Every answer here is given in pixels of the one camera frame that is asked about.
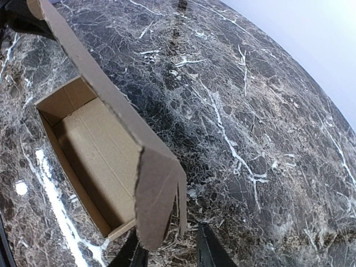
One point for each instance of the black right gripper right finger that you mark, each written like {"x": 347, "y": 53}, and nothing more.
{"x": 210, "y": 252}

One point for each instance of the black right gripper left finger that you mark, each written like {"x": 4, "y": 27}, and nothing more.
{"x": 132, "y": 254}

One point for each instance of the brown cardboard box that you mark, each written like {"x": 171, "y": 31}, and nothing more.
{"x": 121, "y": 171}

